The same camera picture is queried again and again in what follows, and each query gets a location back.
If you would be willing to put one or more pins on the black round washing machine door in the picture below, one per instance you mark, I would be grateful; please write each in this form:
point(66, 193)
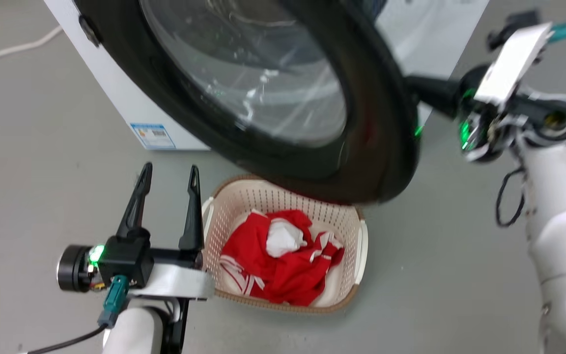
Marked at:
point(381, 147)

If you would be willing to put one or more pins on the white left wrist camera plate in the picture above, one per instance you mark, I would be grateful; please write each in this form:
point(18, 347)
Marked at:
point(180, 282)

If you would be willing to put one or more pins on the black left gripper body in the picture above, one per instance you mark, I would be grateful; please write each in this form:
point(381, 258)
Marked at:
point(126, 260)

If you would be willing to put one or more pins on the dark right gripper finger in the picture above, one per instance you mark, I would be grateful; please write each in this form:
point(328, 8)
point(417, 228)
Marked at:
point(435, 93)

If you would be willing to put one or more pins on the blue white energy label sticker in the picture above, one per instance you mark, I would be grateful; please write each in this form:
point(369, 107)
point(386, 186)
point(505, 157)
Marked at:
point(153, 136)

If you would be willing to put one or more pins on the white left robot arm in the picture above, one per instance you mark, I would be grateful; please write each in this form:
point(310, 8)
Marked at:
point(133, 329)

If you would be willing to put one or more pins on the white right wrist camera plate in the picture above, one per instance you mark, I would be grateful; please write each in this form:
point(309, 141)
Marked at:
point(509, 66)

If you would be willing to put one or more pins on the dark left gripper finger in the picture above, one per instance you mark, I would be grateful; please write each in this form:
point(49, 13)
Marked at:
point(194, 221)
point(134, 211)

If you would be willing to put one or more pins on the white washing machine body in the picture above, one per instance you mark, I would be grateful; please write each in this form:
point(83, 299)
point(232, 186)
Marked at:
point(116, 83)

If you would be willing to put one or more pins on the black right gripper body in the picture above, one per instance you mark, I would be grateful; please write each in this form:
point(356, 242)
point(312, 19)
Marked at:
point(538, 110)

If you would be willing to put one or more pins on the beige plastic laundry basket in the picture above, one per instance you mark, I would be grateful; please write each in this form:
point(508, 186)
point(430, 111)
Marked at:
point(243, 196)

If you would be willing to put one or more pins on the white wrist camera plate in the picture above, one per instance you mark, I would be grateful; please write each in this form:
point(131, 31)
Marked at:
point(180, 282)
point(509, 66)

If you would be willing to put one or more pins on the red white striped garment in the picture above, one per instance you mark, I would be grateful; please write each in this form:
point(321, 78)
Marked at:
point(288, 275)

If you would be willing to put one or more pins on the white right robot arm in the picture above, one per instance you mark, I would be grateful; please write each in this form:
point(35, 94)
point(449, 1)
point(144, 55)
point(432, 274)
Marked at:
point(563, 221)

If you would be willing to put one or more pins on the white crumpled cloth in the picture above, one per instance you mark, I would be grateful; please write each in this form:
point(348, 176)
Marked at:
point(283, 238)

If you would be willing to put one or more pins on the black door hinge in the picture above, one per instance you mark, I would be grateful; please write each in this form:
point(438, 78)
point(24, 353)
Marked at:
point(89, 30)

